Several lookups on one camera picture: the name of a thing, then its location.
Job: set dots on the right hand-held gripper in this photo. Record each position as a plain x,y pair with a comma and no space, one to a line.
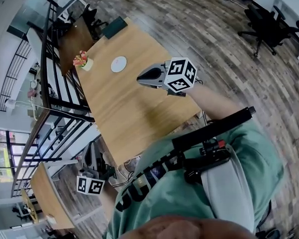
179,77

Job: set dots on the light wooden desk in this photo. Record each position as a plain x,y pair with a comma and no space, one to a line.
49,198

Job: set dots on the pink flowers in white pot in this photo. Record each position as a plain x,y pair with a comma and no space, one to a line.
82,60

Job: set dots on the white round plate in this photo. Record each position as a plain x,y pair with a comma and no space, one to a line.
119,65

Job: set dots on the dark green flat box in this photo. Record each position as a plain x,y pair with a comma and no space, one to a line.
114,28

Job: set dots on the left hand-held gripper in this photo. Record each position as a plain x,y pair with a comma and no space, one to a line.
89,184

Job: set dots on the person's right forearm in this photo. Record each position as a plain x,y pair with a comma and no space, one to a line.
214,103

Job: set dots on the person's chin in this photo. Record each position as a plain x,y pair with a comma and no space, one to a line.
184,229

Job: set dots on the dark brown desk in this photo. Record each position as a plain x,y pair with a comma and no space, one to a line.
74,45

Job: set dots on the black chest mount rig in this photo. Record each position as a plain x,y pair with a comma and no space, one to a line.
209,131

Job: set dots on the white desk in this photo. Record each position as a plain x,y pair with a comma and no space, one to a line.
290,6

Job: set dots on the black metal railing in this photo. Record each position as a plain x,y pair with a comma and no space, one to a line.
43,58

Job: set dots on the person's green t-shirt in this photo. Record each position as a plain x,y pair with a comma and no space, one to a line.
169,200

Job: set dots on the person's left forearm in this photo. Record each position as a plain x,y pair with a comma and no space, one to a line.
108,200

